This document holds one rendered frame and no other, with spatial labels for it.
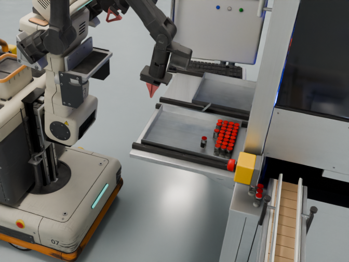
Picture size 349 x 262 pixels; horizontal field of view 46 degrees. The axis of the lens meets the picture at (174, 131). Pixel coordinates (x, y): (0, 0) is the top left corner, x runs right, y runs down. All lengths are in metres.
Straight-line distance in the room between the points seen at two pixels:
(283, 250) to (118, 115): 2.25
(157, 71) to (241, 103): 0.58
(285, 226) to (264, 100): 0.38
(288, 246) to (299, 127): 0.35
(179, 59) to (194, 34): 0.96
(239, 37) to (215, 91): 0.48
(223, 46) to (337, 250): 1.23
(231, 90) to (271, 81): 0.74
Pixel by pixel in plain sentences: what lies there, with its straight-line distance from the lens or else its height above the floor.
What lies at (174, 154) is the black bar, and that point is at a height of 0.90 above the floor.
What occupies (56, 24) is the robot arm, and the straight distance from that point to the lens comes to 1.46.
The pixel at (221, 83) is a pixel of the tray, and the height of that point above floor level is 0.88.
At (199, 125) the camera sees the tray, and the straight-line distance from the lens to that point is 1.68.
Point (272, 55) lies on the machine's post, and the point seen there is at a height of 1.37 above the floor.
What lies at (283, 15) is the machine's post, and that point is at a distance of 1.13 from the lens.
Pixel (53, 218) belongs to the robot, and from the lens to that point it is 2.13.
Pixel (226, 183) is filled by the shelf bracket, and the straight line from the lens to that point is 1.62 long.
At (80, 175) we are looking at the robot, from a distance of 2.32.
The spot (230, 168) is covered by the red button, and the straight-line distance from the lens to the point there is 1.31.
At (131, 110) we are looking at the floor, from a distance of 3.31.
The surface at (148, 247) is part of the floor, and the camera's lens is 2.33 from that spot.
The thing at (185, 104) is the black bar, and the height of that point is 0.90.
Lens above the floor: 1.86
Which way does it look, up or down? 37 degrees down
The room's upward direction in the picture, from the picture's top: 5 degrees clockwise
